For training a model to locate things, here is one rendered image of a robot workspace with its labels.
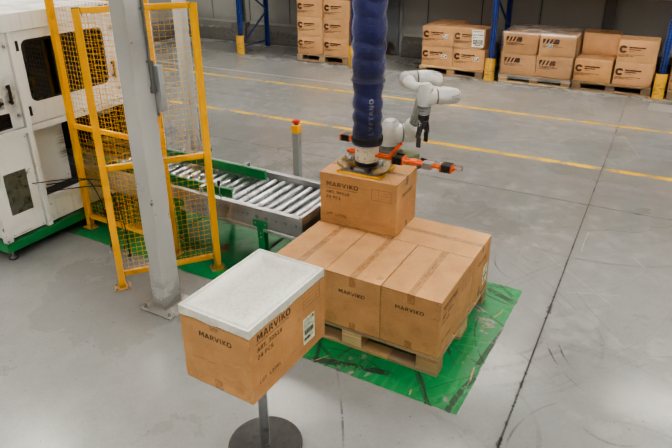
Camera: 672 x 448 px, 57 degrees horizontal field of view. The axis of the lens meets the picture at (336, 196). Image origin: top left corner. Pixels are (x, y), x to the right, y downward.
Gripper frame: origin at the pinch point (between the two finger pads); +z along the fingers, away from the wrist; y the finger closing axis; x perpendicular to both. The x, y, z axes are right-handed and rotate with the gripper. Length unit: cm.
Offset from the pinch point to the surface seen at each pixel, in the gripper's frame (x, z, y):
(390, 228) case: -13, 61, 17
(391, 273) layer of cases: 8, 68, 63
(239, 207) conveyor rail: -135, 66, 32
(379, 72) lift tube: -31, -46, 6
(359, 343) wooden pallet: -5, 116, 79
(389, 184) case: -15.1, 27.4, 17.4
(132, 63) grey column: -150, -58, 107
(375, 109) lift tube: -32.4, -20.6, 6.9
